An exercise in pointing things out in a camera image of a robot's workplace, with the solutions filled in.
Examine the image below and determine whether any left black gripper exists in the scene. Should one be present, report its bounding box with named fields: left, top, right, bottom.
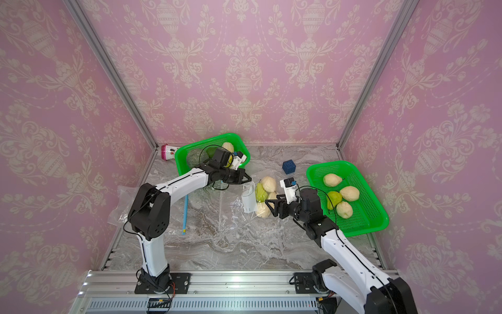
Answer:
left=219, top=167, right=253, bottom=184

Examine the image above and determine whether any green pear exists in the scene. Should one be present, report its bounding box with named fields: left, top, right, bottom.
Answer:
left=327, top=191, right=343, bottom=210

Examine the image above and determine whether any cream pear from bag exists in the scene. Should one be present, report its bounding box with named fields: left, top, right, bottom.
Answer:
left=339, top=186, right=360, bottom=201

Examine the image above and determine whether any clear zip-top bag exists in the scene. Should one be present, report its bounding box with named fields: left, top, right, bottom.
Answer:
left=107, top=185, right=189, bottom=234
left=220, top=169, right=287, bottom=232

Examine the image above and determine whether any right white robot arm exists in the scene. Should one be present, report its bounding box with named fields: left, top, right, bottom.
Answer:
left=265, top=188, right=418, bottom=313

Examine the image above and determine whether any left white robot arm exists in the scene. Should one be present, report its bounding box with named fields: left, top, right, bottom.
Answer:
left=127, top=145, right=252, bottom=295

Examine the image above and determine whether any cream pear outside bag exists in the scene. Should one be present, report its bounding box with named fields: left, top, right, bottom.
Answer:
left=267, top=192, right=277, bottom=200

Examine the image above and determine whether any blue cube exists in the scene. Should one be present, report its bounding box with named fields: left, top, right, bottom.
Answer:
left=282, top=160, right=296, bottom=175

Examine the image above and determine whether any dark green melon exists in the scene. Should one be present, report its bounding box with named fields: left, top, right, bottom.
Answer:
left=186, top=149, right=203, bottom=169

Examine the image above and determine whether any green basket with produce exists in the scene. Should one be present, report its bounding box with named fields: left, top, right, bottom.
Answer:
left=175, top=133, right=250, bottom=175

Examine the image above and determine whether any empty green basket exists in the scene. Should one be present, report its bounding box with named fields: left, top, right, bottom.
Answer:
left=306, top=160, right=390, bottom=237

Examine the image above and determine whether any pink white bottle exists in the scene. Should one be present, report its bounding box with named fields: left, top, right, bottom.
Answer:
left=159, top=145, right=179, bottom=160

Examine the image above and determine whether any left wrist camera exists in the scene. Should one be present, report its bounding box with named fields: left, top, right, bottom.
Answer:
left=230, top=151, right=247, bottom=170

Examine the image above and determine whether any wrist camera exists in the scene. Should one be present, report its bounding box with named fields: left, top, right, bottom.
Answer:
left=280, top=177, right=298, bottom=204
left=230, top=151, right=247, bottom=170

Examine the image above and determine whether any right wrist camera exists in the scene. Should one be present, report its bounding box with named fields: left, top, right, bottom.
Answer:
left=280, top=177, right=298, bottom=204

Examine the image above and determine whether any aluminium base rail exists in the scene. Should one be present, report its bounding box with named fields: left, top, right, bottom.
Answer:
left=68, top=270, right=413, bottom=314

